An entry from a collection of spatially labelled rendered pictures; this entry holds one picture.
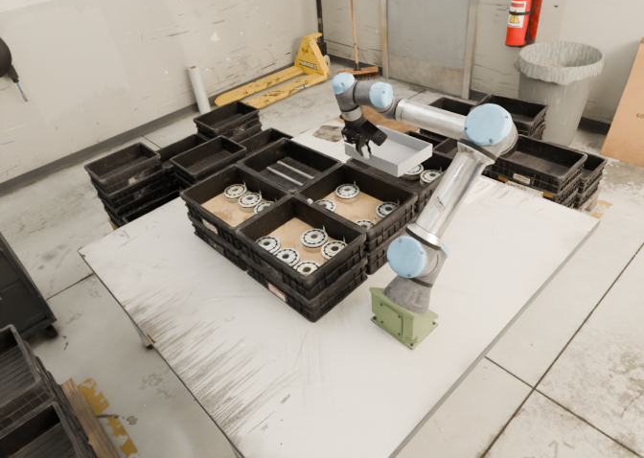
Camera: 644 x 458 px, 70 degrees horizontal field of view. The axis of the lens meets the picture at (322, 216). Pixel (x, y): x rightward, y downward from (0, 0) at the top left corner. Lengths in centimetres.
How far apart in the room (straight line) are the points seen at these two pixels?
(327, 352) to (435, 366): 35
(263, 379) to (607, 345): 173
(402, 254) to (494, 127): 42
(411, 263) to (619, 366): 150
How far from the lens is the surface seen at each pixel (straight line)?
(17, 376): 228
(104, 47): 473
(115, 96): 482
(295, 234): 182
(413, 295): 149
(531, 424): 233
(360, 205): 193
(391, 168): 170
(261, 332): 168
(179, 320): 182
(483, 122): 133
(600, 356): 263
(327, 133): 276
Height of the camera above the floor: 198
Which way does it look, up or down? 37 degrees down
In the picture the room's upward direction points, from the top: 7 degrees counter-clockwise
